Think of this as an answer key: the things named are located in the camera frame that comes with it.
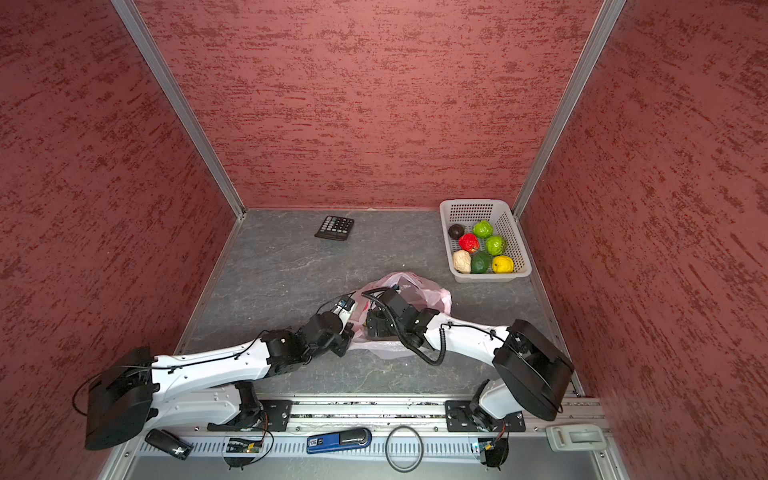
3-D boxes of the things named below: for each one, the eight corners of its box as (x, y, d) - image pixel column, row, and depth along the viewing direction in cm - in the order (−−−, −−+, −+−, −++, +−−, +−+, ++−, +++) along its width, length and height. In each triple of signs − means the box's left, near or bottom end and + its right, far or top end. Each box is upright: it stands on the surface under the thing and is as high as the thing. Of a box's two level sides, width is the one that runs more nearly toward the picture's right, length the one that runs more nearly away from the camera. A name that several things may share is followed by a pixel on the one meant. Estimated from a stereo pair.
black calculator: (317, 236, 115) (316, 232, 113) (327, 218, 122) (326, 213, 120) (346, 242, 114) (345, 237, 112) (354, 222, 120) (353, 218, 118)
